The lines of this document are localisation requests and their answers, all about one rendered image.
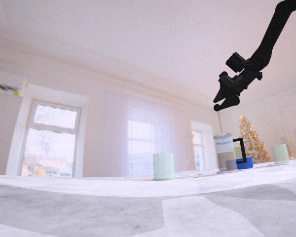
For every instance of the french press coffee maker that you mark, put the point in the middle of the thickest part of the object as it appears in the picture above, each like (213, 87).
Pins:
(225, 150)

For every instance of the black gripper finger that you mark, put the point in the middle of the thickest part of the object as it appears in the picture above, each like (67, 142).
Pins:
(222, 93)
(227, 103)

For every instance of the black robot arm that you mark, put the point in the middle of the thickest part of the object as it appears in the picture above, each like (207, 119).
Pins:
(261, 57)

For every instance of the beige rectangular block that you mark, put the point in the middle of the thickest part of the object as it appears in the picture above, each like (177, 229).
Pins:
(238, 152)

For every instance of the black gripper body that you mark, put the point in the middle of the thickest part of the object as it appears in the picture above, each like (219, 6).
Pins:
(236, 86)

